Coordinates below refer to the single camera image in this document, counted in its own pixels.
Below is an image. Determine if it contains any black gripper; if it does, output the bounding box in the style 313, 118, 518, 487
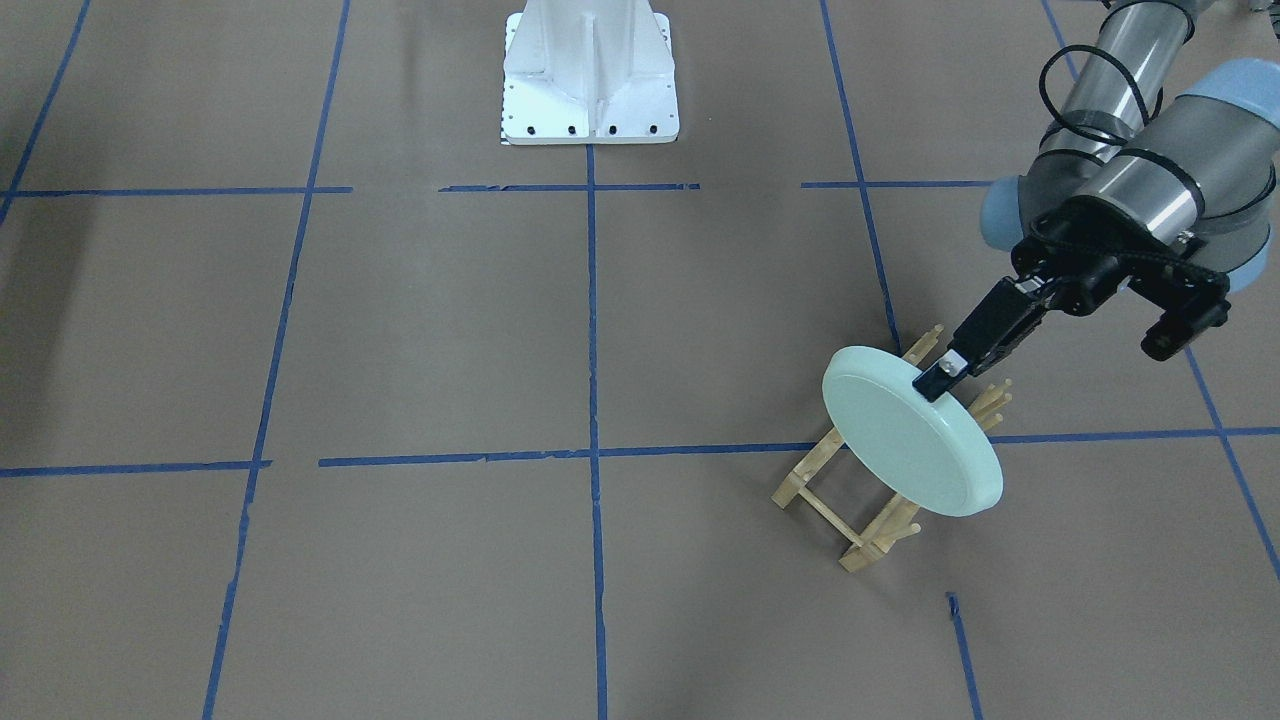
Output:
911, 196, 1140, 404

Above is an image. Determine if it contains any mint green plate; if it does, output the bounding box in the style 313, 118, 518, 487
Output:
820, 346, 1004, 518

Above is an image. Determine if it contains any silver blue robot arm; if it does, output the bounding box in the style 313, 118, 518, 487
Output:
913, 1, 1277, 401

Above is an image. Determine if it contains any wooden dish rack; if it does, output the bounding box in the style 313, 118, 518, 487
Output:
771, 324, 1012, 573

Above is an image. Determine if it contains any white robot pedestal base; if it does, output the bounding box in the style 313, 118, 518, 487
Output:
500, 1, 681, 146

